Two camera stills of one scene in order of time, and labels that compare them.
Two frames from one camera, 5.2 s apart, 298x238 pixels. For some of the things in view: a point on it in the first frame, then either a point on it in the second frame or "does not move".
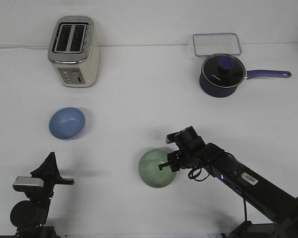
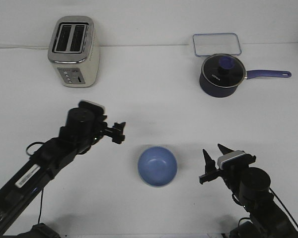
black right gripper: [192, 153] to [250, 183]
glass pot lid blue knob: [224, 70] does not move
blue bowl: [67, 123] to [157, 166]
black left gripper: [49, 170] to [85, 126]
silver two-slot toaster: [73, 52] does not move
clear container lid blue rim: [207, 44] does not move
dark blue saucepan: [219, 91] does not move
